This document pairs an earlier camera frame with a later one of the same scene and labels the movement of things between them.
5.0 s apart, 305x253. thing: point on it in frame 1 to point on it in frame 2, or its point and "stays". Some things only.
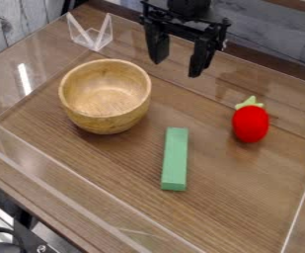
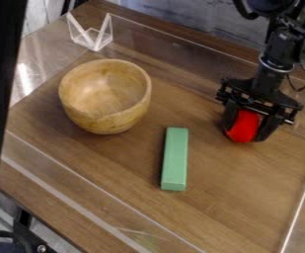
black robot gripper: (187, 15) to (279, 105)
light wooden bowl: (105, 95) stays
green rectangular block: (175, 159) stays
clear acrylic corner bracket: (93, 39) stays
